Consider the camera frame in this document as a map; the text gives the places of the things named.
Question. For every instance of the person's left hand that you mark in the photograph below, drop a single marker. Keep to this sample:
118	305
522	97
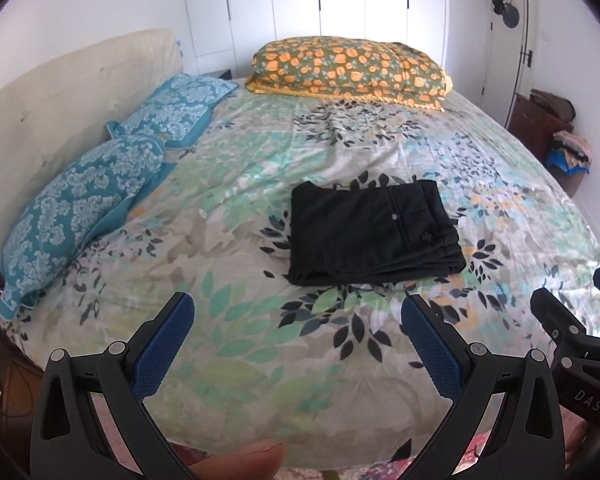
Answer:
240	457

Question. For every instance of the black pants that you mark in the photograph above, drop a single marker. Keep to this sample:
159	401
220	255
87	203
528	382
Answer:
370	230

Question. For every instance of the teal patterned pillow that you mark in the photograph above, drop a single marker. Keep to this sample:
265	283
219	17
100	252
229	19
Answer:
75	215
180	107

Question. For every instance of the white door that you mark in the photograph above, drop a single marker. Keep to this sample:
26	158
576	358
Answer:
510	60

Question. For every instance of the floral bed sheet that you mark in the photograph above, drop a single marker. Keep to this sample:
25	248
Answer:
240	240

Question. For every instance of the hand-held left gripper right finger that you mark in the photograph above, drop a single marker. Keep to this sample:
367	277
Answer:
430	347

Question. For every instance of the orange floral pillow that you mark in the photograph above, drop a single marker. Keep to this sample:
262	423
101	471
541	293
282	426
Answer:
345	67

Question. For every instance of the pile of mixed clothes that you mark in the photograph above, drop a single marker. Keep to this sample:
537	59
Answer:
570	152

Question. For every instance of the cream padded headboard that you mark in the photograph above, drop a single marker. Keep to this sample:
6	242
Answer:
50	95

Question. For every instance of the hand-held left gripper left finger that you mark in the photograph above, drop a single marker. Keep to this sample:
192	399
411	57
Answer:
167	345

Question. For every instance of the brown wooden dresser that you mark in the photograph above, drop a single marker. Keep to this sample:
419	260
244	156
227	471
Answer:
535	130

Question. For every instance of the dark bedside furniture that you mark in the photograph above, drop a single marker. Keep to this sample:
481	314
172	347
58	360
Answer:
5	380

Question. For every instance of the black hat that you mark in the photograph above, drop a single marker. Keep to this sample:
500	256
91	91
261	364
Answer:
507	12

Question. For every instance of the white wardrobe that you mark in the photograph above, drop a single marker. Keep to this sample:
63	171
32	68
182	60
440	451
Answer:
290	5

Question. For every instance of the dark brown folded clothes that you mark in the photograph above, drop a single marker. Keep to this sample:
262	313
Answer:
552	102

